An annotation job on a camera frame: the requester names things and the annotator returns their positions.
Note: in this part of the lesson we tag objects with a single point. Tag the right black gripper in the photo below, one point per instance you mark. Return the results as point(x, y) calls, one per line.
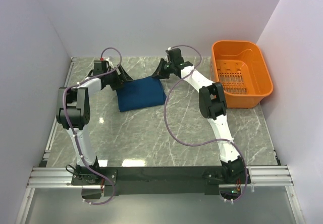
point(159, 72)

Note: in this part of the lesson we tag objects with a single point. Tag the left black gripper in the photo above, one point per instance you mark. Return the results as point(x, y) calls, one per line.
point(120, 78)

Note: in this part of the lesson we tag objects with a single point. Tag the blue t shirt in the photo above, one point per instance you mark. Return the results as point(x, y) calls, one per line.
point(141, 93)

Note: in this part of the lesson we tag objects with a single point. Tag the orange plastic basket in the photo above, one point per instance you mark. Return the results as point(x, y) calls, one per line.
point(242, 70)

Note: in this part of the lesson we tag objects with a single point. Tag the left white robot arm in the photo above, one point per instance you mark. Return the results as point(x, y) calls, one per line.
point(73, 114)

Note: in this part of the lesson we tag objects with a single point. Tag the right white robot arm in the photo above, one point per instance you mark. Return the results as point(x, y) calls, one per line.
point(212, 106)

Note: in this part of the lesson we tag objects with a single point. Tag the black base beam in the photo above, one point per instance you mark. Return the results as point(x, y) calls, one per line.
point(160, 180)

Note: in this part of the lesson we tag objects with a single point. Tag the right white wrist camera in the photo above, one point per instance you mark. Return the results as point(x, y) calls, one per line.
point(169, 54)

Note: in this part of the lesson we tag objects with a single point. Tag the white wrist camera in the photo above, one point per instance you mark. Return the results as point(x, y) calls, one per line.
point(107, 62)
point(169, 54)

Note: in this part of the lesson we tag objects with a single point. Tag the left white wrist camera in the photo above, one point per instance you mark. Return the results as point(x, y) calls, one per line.
point(107, 62)

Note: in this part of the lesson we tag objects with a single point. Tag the aluminium rail frame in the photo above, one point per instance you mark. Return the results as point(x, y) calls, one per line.
point(139, 138)

